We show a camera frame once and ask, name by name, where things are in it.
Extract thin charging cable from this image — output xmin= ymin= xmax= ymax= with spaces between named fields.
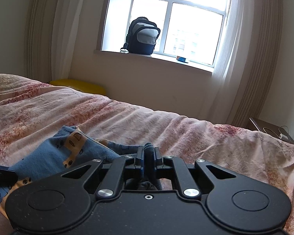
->
xmin=262 ymin=126 xmax=290 ymax=138

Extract white sheer curtain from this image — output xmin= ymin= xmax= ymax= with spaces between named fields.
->
xmin=52 ymin=0 xmax=87 ymax=84
xmin=211 ymin=0 xmax=258 ymax=126

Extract yellow storage box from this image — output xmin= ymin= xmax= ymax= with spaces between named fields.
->
xmin=49 ymin=79 xmax=107 ymax=96

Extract pink floral blanket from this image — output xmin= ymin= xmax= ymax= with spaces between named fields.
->
xmin=0 ymin=70 xmax=294 ymax=235

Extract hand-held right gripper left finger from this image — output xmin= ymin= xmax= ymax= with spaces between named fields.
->
xmin=61 ymin=146 xmax=145 ymax=199

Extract dark blue grey backpack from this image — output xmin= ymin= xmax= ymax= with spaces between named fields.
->
xmin=123 ymin=17 xmax=162 ymax=55

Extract brown bedside table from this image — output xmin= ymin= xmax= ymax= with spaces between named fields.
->
xmin=249 ymin=117 xmax=294 ymax=146

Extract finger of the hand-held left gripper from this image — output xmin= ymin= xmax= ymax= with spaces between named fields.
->
xmin=0 ymin=163 xmax=18 ymax=184

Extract beige pleated curtain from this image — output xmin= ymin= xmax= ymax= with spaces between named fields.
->
xmin=24 ymin=0 xmax=64 ymax=82
xmin=231 ymin=0 xmax=285 ymax=131

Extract blue printed pants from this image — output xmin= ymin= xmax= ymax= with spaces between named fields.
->
xmin=0 ymin=126 xmax=173 ymax=216

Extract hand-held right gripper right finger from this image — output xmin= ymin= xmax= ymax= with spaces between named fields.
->
xmin=154 ymin=147 xmax=237 ymax=199

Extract white framed window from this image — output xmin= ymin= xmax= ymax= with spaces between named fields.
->
xmin=97 ymin=0 xmax=232 ymax=69

